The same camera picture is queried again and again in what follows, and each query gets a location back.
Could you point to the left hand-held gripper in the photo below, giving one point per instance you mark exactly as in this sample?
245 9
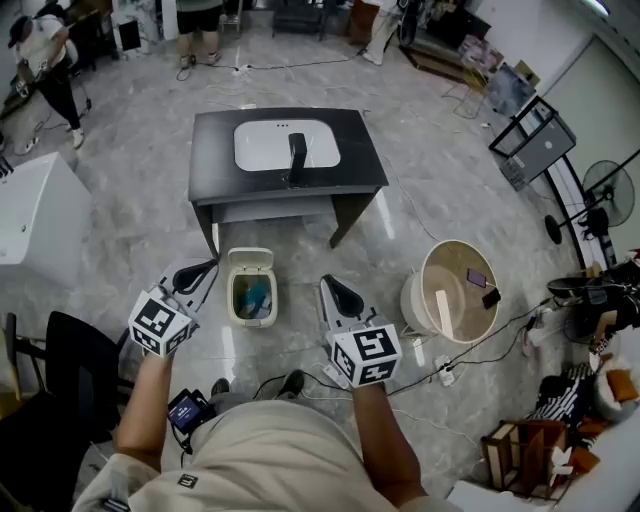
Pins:
160 327

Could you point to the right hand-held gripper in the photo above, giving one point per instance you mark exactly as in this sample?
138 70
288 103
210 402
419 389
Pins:
367 356

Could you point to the cream trash bin with lid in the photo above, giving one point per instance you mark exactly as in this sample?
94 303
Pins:
235 300

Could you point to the white plastic bin lid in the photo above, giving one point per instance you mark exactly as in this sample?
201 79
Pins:
250 259

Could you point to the person's left forearm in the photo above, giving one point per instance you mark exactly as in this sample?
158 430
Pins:
142 410

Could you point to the person's right forearm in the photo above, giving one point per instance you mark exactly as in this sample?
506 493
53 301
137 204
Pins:
387 440

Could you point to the teal bag of trash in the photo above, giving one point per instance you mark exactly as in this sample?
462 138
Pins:
256 299

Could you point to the white power adapter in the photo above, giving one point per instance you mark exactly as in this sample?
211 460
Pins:
334 375

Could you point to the person's right shoe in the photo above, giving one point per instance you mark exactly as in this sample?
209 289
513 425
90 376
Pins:
291 384

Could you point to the person's shoe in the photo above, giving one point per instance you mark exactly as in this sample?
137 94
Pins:
220 387
291 384

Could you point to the round beige side table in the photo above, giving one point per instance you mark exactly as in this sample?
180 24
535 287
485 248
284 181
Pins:
450 280

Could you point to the person's left shoe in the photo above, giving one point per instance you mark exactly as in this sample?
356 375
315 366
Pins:
220 387

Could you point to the black vanity cabinet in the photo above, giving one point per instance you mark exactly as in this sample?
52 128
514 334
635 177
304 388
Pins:
215 165

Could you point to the white power strip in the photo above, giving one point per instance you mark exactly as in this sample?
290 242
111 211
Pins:
445 371

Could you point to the person's grey trousers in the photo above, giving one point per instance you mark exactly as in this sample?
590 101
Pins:
232 402

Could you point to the black screen device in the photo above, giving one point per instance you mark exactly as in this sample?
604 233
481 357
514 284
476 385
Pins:
186 412

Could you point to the purple phone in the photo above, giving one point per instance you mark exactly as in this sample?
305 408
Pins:
476 278

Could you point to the black phone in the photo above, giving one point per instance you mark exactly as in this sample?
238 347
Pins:
491 298

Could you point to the white sink basin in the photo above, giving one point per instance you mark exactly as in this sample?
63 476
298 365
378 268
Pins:
260 147

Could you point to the black sink faucet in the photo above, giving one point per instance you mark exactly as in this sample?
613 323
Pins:
296 160

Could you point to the black office chair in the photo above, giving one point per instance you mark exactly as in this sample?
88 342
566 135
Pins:
70 380

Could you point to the white bathtub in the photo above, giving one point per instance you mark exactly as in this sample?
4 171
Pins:
40 215

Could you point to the person's beige shirt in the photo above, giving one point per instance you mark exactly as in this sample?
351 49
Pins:
270 460

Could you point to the black bathtub faucet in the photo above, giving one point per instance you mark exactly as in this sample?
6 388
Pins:
5 166

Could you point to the black white striped cloth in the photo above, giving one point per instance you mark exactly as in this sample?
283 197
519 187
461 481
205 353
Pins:
562 395

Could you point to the wooden rack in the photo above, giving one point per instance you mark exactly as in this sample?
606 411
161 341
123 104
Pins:
525 460

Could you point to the black framed glass cabinet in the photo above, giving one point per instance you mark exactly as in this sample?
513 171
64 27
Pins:
547 145

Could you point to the black standing fan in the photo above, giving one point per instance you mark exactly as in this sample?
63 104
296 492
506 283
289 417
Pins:
607 192

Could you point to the orange cushion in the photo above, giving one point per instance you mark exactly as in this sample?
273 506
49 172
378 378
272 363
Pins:
622 386

